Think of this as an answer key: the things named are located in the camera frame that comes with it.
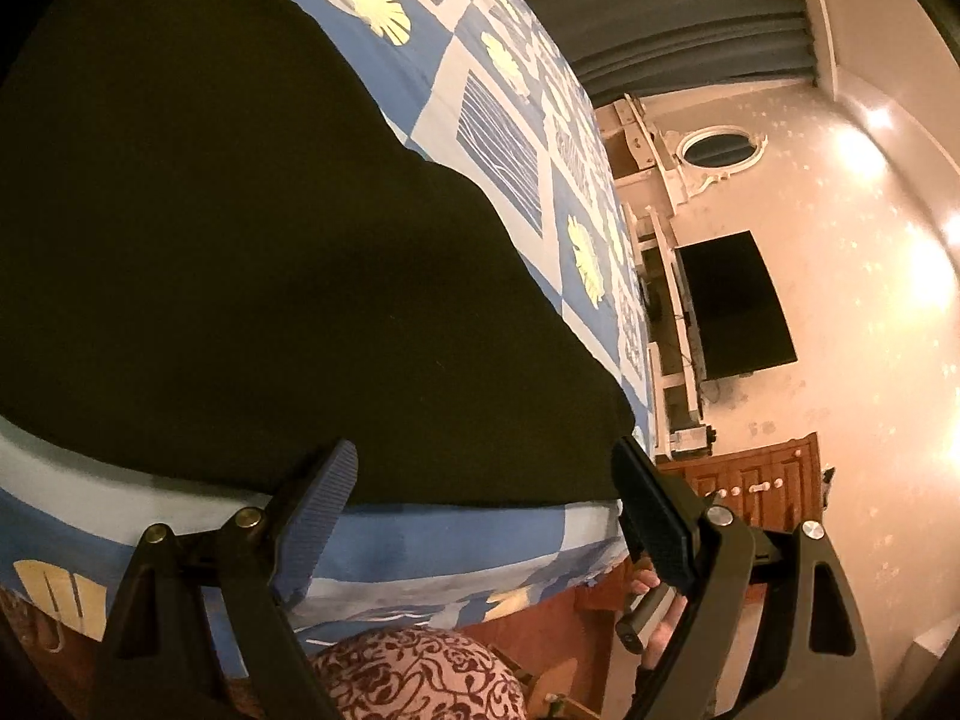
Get black handheld gripper handle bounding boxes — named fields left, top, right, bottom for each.
left=615, top=583, right=675, bottom=655

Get white shelf unit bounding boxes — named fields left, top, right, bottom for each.
left=613, top=94, right=716, bottom=461

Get black pants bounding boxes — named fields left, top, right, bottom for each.
left=2, top=0, right=633, bottom=507

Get person's right hand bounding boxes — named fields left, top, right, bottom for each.
left=628, top=559, right=686, bottom=671

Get blue patterned bed sheet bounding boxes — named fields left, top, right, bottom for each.
left=2, top=0, right=652, bottom=650

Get brown wooden cabinet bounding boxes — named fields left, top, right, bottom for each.
left=658, top=433, right=823, bottom=533

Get floral patterned trouser leg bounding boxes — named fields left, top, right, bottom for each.
left=313, top=628, right=527, bottom=720

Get oval white framed mirror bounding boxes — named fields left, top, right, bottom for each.
left=675, top=125, right=770, bottom=177

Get dark grey curtain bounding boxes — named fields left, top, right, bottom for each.
left=524, top=0, right=817, bottom=107

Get black wall television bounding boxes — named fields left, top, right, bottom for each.
left=677, top=231, right=797, bottom=380

